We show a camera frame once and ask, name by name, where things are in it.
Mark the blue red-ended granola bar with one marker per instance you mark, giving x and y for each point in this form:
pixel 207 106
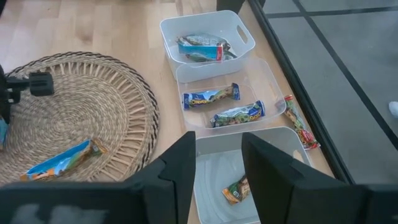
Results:
pixel 199 50

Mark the person's white shoe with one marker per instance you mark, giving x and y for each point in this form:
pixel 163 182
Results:
pixel 394 109

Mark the grey plastic bin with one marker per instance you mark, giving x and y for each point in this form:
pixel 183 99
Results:
pixel 214 174

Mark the blue orange-ended granola bar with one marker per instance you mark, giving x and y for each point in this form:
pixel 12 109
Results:
pixel 2 134

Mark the clear plastic bin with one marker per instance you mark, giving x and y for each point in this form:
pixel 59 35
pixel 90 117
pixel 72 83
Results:
pixel 258 77

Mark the orange blue granola bar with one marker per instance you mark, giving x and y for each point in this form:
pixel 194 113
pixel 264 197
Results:
pixel 62 161

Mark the round woven straw mat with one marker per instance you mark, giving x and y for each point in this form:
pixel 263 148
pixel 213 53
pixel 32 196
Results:
pixel 87 109

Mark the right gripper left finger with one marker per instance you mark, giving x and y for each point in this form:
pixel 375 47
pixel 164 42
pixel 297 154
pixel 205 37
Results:
pixel 140 202

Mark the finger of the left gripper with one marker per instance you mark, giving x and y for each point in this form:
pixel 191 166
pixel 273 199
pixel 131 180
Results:
pixel 3 112

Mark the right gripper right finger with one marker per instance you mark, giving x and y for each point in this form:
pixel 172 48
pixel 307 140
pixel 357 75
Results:
pixel 295 199

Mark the blue silver granola bar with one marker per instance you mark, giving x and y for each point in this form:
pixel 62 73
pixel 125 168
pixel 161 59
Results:
pixel 211 97
pixel 237 114

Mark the red green granola bar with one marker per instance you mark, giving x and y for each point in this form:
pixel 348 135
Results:
pixel 298 124

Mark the silver dark granola bar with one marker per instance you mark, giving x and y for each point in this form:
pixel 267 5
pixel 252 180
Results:
pixel 205 39

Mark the white plastic bin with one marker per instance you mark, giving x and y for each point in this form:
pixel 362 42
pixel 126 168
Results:
pixel 199 21

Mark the green orange granola bar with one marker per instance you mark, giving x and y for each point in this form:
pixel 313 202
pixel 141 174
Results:
pixel 236 191

